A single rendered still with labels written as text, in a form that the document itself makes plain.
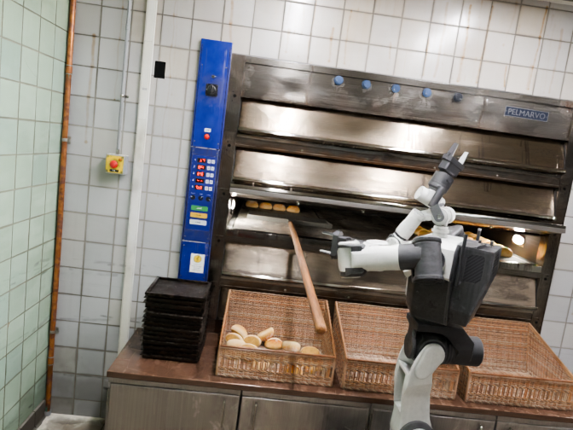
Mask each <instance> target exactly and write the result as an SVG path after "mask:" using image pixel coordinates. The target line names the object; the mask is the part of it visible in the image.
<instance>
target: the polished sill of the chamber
mask: <svg viewBox="0 0 573 430"><path fill-rule="evenodd" d="M225 235H226V236H233V237H239V238H247V239H254V240H262V241H276V242H283V243H290V244H293V241H292V235H287V234H280V233H272V232H265V231H258V230H244V229H237V228H229V227H227V229H226V233H225ZM298 240H299V243H300V245H305V246H312V247H326V248H331V247H332V241H333V240H330V239H322V238H315V237H308V236H301V235H298ZM498 268H500V269H507V270H521V271H528V272H535V273H541V269H542V266H540V265H538V264H530V263H523V262H515V261H508V260H501V259H500V263H499V267H498Z"/></svg>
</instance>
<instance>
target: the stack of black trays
mask: <svg viewBox="0 0 573 430"><path fill-rule="evenodd" d="M210 288H211V282H204V281H196V280H188V279H180V278H172V277H163V276H157V277H156V278H155V279H154V281H153V282H152V284H151V285H150V286H149V288H148V289H147V291H146V292H145V294H146V295H145V296H144V297H143V298H145V299H144V301H143V302H142V303H145V307H147V308H146V309H145V310H144V312H146V313H145V314H144V315H143V317H144V318H143V319H142V322H144V323H143V325H142V327H143V328H142V330H141V331H143V332H142V334H141V336H142V337H141V339H140V340H142V343H141V346H142V348H141V350H142V351H141V353H140V355H142V357H144V358H152V359H161V360H170V361H178V362H187V363H197V362H198V361H199V360H200V356H201V353H202V350H203V347H204V344H205V339H206V333H205V331H206V328H205V327H206V324H207V322H208V321H206V320H207V318H208V316H207V315H208V310H209V308H208V305H209V301H210V297H211V296H210V292H211V291H209V290H210Z"/></svg>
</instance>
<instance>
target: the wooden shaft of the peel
mask: <svg viewBox="0 0 573 430"><path fill-rule="evenodd" d="M288 224H289V228H290V231H291V235H292V241H293V245H294V248H295V251H296V254H297V258H298V264H299V268H300V271H301V275H302V277H303V281H304V287H305V291H306V294H307V298H308V301H309V305H310V310H311V314H312V317H313V321H314V324H315V331H316V332H317V333H318V334H325V333H326V331H327V327H326V324H325V322H324V318H323V315H322V313H321V308H320V306H319V303H318V299H317V297H316V294H315V290H314V287H313V284H312V281H311V278H310V273H309V271H308V268H307V265H306V262H305V259H304V255H303V252H302V249H301V246H300V243H299V240H298V236H297V233H296V230H295V228H294V224H293V222H292V221H290V222H289V223H288Z"/></svg>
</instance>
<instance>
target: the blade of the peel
mask: <svg viewBox="0 0 573 430"><path fill-rule="evenodd" d="M247 218H249V219H256V220H263V221H270V222H277V223H284V224H287V220H288V219H289V218H292V219H293V224H298V225H305V226H312V227H320V228H327V229H331V228H332V227H333V225H332V224H330V223H329V222H328V221H327V220H326V219H320V218H307V217H299V216H293V215H286V214H279V213H271V212H258V211H251V210H249V212H248V214H247Z"/></svg>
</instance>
